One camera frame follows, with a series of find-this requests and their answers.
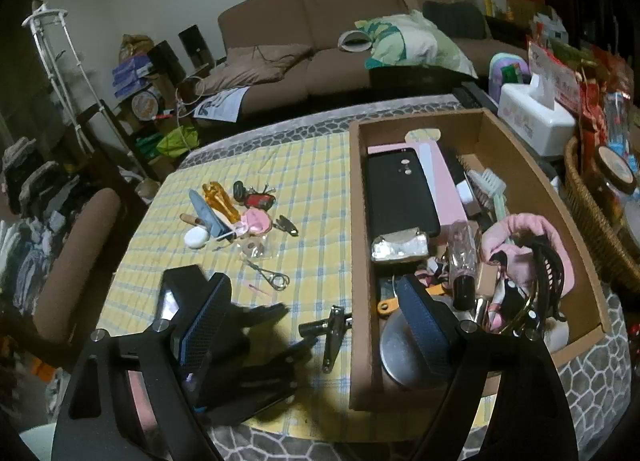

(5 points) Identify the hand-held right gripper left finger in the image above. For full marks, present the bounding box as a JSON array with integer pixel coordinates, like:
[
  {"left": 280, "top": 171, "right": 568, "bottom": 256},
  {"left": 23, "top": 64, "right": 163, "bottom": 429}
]
[{"left": 50, "top": 273, "right": 232, "bottom": 461}]

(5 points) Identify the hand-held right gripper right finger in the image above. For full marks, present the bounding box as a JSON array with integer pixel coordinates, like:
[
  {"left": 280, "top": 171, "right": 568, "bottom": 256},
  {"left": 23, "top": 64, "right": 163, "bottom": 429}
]
[{"left": 397, "top": 275, "right": 581, "bottom": 461}]

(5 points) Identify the brown cardboard box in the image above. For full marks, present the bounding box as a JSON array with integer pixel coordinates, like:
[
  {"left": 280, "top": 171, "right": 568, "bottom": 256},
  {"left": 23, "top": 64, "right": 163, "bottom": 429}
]
[{"left": 348, "top": 108, "right": 612, "bottom": 412}]

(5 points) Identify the round silver lid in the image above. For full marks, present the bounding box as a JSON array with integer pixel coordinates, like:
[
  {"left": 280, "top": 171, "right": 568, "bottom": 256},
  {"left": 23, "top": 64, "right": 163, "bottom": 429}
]
[{"left": 380, "top": 310, "right": 453, "bottom": 390}]

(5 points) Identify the black flat device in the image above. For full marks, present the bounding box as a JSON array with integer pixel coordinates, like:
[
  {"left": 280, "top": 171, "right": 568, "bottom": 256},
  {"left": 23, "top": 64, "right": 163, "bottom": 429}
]
[{"left": 159, "top": 265, "right": 203, "bottom": 327}]

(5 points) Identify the clear bottle with black cap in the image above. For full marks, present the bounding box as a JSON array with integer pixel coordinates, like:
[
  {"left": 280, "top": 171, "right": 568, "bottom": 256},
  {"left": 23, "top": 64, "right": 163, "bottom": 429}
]
[{"left": 447, "top": 221, "right": 482, "bottom": 310}]

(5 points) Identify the silver foil packet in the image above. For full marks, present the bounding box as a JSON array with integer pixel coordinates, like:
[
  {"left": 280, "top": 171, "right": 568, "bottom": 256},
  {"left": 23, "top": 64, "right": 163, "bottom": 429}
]
[{"left": 371, "top": 230, "right": 431, "bottom": 265}]

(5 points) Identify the metal eyelash curler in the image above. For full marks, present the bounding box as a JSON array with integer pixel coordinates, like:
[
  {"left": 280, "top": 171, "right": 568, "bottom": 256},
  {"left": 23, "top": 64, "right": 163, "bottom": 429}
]
[{"left": 245, "top": 258, "right": 291, "bottom": 290}]

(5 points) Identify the black metal nail clipper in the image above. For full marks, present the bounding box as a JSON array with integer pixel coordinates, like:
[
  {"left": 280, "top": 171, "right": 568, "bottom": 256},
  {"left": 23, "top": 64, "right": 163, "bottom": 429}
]
[{"left": 299, "top": 306, "right": 352, "bottom": 374}]

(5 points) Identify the blue comb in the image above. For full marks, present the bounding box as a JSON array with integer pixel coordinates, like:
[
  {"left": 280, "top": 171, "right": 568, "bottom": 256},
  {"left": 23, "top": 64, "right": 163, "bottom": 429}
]
[{"left": 189, "top": 191, "right": 232, "bottom": 243}]

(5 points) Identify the black phone case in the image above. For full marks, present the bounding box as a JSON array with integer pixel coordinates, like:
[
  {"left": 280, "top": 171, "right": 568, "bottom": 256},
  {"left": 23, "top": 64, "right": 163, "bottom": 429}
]
[{"left": 364, "top": 147, "right": 442, "bottom": 240}]

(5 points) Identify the orange hair clip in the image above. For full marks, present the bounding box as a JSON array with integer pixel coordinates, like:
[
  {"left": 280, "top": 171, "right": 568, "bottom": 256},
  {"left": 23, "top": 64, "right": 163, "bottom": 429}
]
[{"left": 202, "top": 181, "right": 242, "bottom": 225}]

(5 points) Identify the pink fabric headband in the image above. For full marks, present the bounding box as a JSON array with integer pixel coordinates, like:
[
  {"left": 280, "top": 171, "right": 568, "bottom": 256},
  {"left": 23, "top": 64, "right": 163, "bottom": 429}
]
[{"left": 480, "top": 213, "right": 577, "bottom": 294}]

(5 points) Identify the black hair claw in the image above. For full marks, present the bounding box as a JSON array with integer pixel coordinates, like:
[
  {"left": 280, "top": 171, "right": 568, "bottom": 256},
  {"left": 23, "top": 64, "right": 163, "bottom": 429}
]
[{"left": 517, "top": 235, "right": 567, "bottom": 314}]

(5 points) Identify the small black clip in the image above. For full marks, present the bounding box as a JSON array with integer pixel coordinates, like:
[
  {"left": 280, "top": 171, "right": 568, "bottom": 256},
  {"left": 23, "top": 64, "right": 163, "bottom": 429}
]
[{"left": 272, "top": 215, "right": 299, "bottom": 237}]

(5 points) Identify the green white toothbrush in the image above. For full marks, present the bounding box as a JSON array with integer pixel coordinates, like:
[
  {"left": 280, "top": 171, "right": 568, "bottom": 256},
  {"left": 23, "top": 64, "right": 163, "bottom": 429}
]
[{"left": 465, "top": 168, "right": 509, "bottom": 244}]

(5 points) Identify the yellow plaid tablecloth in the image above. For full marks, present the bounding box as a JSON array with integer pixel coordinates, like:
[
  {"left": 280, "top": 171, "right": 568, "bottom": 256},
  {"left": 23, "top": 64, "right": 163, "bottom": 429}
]
[{"left": 95, "top": 131, "right": 501, "bottom": 434}]

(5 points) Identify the green plastic bag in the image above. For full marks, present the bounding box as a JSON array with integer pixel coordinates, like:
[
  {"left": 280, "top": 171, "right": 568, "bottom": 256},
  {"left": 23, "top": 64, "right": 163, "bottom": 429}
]
[{"left": 156, "top": 126, "right": 201, "bottom": 158}]

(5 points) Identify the wicker basket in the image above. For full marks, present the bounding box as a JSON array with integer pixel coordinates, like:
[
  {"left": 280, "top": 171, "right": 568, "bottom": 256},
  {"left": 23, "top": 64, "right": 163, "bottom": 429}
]
[{"left": 564, "top": 136, "right": 640, "bottom": 292}]

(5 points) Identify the pile of clothes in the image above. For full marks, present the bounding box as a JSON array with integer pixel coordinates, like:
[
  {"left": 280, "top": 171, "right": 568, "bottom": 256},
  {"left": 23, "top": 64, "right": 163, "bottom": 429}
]
[{"left": 0, "top": 136, "right": 68, "bottom": 302}]

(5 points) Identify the white tissue box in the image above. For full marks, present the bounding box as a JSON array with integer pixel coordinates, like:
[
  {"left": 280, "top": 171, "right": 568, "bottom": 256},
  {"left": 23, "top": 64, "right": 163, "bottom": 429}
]
[{"left": 497, "top": 73, "right": 577, "bottom": 158}]

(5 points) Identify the printed paper sheet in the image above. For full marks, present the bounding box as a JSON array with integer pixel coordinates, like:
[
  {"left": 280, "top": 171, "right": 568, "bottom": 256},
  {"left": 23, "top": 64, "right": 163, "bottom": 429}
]
[{"left": 192, "top": 87, "right": 248, "bottom": 122}]

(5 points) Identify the round tin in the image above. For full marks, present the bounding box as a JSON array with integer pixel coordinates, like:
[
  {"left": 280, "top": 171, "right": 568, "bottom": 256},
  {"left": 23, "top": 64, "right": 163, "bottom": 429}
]
[{"left": 131, "top": 85, "right": 161, "bottom": 120}]

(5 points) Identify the jar with brown lid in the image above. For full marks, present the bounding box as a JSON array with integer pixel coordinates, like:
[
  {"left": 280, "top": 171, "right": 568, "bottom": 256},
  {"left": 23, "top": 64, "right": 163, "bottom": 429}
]
[{"left": 595, "top": 146, "right": 638, "bottom": 196}]

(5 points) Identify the purple plush bag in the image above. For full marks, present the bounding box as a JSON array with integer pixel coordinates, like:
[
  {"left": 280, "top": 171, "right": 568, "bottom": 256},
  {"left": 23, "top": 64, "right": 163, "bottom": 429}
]
[{"left": 487, "top": 52, "right": 532, "bottom": 100}]

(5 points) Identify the stack of blue boxes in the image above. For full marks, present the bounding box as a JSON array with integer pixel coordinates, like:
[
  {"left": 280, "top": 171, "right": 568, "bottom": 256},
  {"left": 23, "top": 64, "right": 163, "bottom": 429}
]
[{"left": 111, "top": 55, "right": 153, "bottom": 96}]

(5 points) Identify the brown blanket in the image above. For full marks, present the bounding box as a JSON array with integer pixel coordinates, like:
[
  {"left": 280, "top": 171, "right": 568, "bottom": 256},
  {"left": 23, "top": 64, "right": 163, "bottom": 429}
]
[{"left": 195, "top": 43, "right": 316, "bottom": 96}]

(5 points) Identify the green printed white pillow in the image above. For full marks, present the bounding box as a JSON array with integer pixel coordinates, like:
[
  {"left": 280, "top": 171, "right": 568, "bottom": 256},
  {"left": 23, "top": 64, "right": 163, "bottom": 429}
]
[{"left": 355, "top": 11, "right": 478, "bottom": 78}]

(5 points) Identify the red white snack packet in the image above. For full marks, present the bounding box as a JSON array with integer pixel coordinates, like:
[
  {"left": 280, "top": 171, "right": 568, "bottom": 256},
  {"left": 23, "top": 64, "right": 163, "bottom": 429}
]
[{"left": 527, "top": 38, "right": 583, "bottom": 112}]

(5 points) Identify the black speaker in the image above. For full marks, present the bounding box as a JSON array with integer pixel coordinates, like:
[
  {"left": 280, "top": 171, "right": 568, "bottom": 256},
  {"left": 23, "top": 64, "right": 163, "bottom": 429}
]
[{"left": 178, "top": 25, "right": 208, "bottom": 68}]

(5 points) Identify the dark grey cushion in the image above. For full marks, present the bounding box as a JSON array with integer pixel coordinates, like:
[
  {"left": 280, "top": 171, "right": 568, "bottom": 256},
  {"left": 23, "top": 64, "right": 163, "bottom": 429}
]
[{"left": 422, "top": 1, "right": 488, "bottom": 40}]

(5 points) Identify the white coat rack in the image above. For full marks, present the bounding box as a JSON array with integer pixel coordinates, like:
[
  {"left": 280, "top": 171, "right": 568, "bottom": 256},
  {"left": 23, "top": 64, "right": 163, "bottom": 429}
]
[{"left": 22, "top": 1, "right": 101, "bottom": 152}]

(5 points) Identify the brown sofa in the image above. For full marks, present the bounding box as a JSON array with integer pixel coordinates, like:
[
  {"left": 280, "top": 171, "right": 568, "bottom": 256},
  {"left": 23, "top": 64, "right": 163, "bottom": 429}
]
[{"left": 217, "top": 0, "right": 531, "bottom": 116}]

